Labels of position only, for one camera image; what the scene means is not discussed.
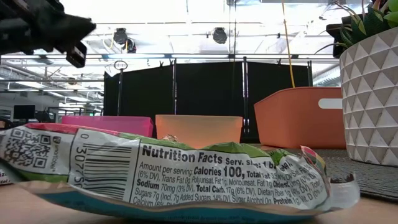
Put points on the translucent orange bin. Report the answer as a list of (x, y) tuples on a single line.
[(199, 127)]

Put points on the green succulent plant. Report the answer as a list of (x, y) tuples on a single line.
[(373, 18)]

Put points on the white triangle pattern pot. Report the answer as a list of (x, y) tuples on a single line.
[(373, 109)]

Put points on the translucent pink bin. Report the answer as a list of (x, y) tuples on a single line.
[(109, 124)]

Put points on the black curtain partition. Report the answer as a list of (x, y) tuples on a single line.
[(205, 90)]

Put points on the black ceiling fixture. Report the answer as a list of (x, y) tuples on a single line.
[(219, 35), (120, 35)]

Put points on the black monitor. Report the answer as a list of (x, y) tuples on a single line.
[(24, 112)]

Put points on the black light stand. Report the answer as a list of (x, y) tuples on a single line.
[(119, 93)]

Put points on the opaque orange bin with slot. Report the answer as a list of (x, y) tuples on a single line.
[(286, 118)]

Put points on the grey round placemat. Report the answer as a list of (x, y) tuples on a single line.
[(357, 174)]

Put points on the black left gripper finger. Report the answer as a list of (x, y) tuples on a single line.
[(77, 36), (79, 25)]

